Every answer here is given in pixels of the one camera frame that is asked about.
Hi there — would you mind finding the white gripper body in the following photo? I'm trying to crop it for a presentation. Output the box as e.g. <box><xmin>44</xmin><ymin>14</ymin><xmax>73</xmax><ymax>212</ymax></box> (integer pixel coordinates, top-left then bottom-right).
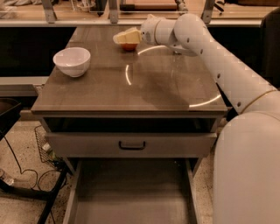
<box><xmin>140</xmin><ymin>14</ymin><xmax>163</xmax><ymax>46</ymax></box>

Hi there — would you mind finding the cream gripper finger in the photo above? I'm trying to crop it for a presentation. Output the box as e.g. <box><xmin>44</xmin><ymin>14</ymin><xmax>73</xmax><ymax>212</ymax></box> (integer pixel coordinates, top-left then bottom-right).
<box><xmin>113</xmin><ymin>27</ymin><xmax>142</xmax><ymax>45</ymax></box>

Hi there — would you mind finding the red apple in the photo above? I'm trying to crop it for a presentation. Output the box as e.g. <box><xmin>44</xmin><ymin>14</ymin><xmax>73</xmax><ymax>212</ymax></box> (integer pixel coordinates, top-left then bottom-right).
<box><xmin>121</xmin><ymin>44</ymin><xmax>137</xmax><ymax>52</ymax></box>

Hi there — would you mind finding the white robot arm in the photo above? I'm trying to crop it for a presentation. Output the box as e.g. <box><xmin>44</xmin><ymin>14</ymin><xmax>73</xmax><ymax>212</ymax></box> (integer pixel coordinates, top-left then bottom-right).
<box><xmin>113</xmin><ymin>13</ymin><xmax>280</xmax><ymax>224</ymax></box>

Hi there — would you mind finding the grey drawer cabinet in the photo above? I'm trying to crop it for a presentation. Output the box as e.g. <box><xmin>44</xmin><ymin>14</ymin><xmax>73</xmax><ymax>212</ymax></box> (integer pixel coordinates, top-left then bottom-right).
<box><xmin>30</xmin><ymin>25</ymin><xmax>228</xmax><ymax>224</ymax></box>

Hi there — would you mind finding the closed grey top drawer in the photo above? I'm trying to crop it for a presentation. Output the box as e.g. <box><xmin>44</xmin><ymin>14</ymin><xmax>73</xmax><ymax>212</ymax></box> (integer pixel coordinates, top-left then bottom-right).
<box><xmin>46</xmin><ymin>132</ymin><xmax>217</xmax><ymax>158</ymax></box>

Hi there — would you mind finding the open grey middle drawer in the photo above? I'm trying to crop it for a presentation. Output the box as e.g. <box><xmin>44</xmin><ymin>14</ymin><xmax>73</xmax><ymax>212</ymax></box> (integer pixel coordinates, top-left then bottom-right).
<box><xmin>63</xmin><ymin>158</ymin><xmax>202</xmax><ymax>224</ymax></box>

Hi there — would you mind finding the white ceramic bowl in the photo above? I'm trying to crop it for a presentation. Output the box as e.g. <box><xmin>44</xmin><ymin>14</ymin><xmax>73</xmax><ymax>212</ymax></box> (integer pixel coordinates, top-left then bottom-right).
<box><xmin>52</xmin><ymin>47</ymin><xmax>91</xmax><ymax>77</ymax></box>

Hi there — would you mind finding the black office chair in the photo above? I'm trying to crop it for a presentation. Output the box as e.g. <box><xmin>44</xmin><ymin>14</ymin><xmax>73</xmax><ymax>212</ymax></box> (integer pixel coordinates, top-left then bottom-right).
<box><xmin>261</xmin><ymin>8</ymin><xmax>280</xmax><ymax>88</ymax></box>

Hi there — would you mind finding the plastic bottle on floor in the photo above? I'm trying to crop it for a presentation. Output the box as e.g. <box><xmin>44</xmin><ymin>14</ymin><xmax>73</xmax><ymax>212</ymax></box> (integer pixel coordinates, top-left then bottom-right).
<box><xmin>0</xmin><ymin>169</ymin><xmax>14</xmax><ymax>186</ymax></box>

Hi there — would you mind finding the black drawer handle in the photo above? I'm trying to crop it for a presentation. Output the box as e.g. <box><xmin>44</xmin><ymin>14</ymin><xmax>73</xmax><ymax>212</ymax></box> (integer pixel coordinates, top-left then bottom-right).
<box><xmin>118</xmin><ymin>141</ymin><xmax>146</xmax><ymax>151</ymax></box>

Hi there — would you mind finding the wire mesh basket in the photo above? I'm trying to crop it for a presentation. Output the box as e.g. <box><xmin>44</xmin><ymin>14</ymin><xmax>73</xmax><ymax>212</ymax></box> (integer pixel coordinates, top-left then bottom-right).
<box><xmin>34</xmin><ymin>125</ymin><xmax>62</xmax><ymax>170</ymax></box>

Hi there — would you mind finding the black floor cable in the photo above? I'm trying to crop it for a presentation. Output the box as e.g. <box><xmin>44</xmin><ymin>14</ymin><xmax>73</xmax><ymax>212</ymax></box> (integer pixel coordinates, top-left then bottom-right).
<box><xmin>2</xmin><ymin>135</ymin><xmax>67</xmax><ymax>192</ymax></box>

